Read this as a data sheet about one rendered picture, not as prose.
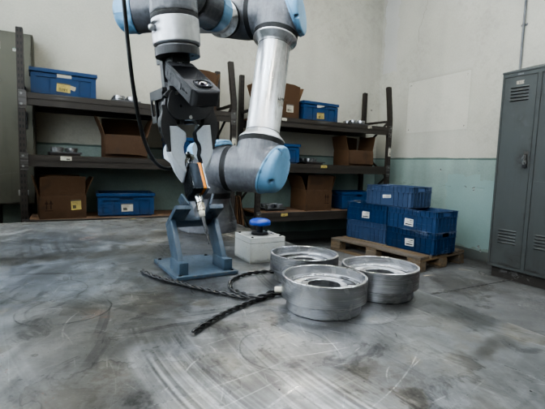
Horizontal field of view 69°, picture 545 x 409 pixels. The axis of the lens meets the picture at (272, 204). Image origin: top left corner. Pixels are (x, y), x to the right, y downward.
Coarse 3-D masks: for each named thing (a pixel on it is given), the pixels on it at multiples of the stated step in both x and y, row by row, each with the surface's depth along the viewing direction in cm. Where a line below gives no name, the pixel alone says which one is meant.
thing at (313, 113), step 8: (304, 104) 454; (312, 104) 461; (320, 104) 464; (328, 104) 470; (304, 112) 455; (312, 112) 462; (320, 112) 468; (328, 112) 473; (336, 112) 478; (320, 120) 468; (328, 120) 475; (336, 120) 480
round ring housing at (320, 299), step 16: (288, 272) 51; (304, 272) 54; (320, 272) 54; (336, 272) 54; (352, 272) 52; (288, 288) 47; (304, 288) 45; (320, 288) 44; (336, 288) 44; (352, 288) 45; (288, 304) 48; (304, 304) 45; (320, 304) 44; (336, 304) 44; (352, 304) 45; (320, 320) 45; (336, 320) 45
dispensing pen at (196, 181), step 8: (192, 160) 67; (192, 168) 63; (192, 176) 63; (200, 176) 63; (184, 184) 66; (192, 184) 62; (200, 184) 63; (192, 192) 63; (200, 192) 64; (192, 200) 65; (200, 200) 63; (200, 208) 62; (200, 216) 62; (208, 240) 61
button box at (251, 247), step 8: (240, 232) 75; (248, 232) 76; (256, 232) 74; (264, 232) 74; (272, 232) 76; (240, 240) 73; (248, 240) 70; (256, 240) 70; (264, 240) 71; (272, 240) 72; (280, 240) 72; (240, 248) 73; (248, 248) 70; (256, 248) 70; (264, 248) 71; (272, 248) 72; (240, 256) 74; (248, 256) 70; (256, 256) 70; (264, 256) 71
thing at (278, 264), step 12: (276, 252) 64; (288, 252) 66; (300, 252) 66; (312, 252) 66; (324, 252) 65; (336, 252) 62; (276, 264) 59; (288, 264) 57; (300, 264) 56; (312, 264) 56; (324, 264) 57; (336, 264) 59; (276, 276) 60
